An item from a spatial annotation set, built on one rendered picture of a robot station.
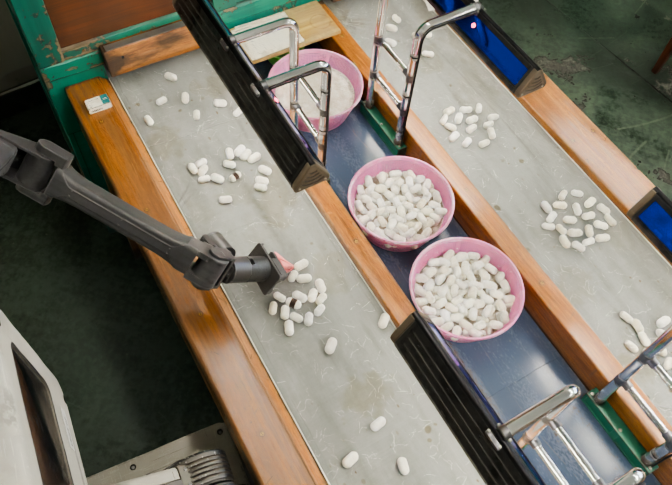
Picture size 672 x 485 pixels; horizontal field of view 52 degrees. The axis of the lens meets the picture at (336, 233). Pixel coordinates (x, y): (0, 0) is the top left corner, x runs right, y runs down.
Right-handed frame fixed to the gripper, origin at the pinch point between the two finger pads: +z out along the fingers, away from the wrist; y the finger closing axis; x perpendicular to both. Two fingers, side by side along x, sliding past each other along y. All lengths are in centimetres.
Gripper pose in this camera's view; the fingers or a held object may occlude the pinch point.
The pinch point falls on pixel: (290, 267)
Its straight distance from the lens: 160.1
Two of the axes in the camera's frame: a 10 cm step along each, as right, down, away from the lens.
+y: -5.1, -7.5, 4.3
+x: -5.9, 6.6, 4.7
